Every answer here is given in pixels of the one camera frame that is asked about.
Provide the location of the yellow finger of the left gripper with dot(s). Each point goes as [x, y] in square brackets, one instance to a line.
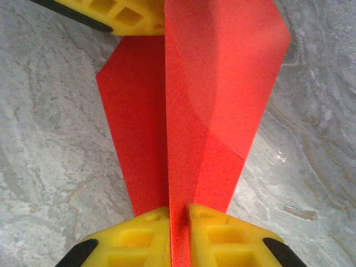
[125, 16]

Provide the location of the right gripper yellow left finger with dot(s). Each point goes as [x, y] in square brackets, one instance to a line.
[130, 242]

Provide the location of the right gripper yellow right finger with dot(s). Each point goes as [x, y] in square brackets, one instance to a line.
[236, 239]

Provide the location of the red paper sheet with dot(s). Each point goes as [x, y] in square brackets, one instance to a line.
[189, 111]

